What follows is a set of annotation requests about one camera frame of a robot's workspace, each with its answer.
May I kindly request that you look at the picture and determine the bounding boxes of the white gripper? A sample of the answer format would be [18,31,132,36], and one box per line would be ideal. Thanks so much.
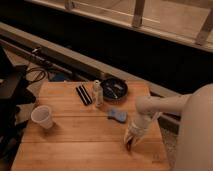
[124,112,160,146]

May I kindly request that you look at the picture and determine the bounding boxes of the dark red pepper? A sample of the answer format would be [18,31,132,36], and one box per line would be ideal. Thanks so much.
[126,139,133,151]

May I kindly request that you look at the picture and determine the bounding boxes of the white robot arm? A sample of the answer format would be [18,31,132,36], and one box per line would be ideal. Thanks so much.
[124,84,213,171]

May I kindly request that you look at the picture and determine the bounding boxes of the black round bowl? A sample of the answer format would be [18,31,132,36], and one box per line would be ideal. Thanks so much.
[101,78,128,101]

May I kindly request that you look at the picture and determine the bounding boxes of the clear small bottle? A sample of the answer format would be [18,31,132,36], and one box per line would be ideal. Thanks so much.
[92,80,103,107]

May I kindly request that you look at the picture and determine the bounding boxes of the black rectangular block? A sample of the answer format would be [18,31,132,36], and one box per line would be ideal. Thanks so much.
[76,85,92,105]

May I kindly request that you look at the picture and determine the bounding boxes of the translucent plastic cup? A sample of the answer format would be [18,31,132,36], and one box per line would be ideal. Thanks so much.
[31,105,53,129]

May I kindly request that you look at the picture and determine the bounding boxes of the black equipment at left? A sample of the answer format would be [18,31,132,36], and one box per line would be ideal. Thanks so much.
[0,46,37,158]

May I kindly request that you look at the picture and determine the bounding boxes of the black cables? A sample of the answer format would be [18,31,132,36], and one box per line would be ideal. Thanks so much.
[24,46,56,83]

